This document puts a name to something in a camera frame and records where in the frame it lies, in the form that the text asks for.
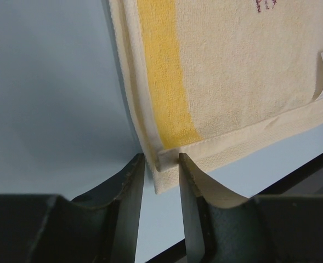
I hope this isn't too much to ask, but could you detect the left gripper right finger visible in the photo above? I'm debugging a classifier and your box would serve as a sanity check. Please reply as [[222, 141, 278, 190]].
[[178, 153, 256, 262]]

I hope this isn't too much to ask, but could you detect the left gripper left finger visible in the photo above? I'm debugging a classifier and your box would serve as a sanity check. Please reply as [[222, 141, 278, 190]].
[[55, 153, 146, 263]]

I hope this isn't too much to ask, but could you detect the yellow chick face towel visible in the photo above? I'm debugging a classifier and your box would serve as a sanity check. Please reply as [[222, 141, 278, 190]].
[[109, 1, 323, 194]]

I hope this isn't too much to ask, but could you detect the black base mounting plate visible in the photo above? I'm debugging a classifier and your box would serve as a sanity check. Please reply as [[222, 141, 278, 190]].
[[152, 153, 323, 262]]

